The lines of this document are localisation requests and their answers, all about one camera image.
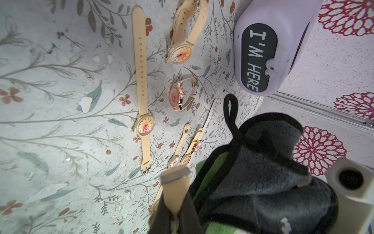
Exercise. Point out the beige watch long right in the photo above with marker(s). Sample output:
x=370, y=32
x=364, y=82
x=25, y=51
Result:
x=194, y=146

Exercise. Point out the white strap watch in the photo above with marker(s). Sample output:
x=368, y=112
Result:
x=207, y=120

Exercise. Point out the beige watch folded top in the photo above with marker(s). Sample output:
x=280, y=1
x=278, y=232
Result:
x=182, y=46

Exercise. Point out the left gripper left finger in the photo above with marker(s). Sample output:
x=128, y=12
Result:
x=161, y=222

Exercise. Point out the purple tissue box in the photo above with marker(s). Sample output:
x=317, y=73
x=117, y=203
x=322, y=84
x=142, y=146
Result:
x=268, y=40

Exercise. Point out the green cleaning cloth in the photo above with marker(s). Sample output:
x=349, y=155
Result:
x=253, y=183

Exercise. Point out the beige watch short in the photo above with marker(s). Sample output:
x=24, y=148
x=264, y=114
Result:
x=175, y=185

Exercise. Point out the beige watch long diagonal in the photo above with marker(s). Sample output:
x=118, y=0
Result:
x=145, y=122

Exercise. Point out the rose gold small watch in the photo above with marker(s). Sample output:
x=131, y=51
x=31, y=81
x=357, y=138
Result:
x=177, y=98

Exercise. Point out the beige watch long centre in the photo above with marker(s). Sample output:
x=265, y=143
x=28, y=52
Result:
x=175, y=159

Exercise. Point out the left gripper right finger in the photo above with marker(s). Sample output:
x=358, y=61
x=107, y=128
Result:
x=189, y=222

